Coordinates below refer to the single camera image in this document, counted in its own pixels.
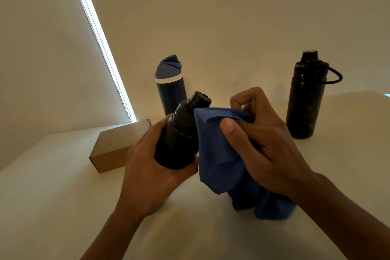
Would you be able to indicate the navy bottle with blue lid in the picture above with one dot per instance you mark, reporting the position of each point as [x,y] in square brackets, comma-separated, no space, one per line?
[169,86]

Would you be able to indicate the black grey gradient bottle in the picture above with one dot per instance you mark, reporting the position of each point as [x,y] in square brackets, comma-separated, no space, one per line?
[179,141]

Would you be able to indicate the blue cloth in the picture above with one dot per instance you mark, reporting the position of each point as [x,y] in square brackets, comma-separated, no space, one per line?
[222,162]

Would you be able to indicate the brown paper box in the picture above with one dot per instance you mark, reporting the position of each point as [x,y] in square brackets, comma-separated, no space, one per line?
[112,147]

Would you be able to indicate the person's right hand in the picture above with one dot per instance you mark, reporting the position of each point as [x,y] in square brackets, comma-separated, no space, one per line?
[274,153]

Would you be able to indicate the person's left hand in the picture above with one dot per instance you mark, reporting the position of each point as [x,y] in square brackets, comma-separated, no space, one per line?
[146,183]

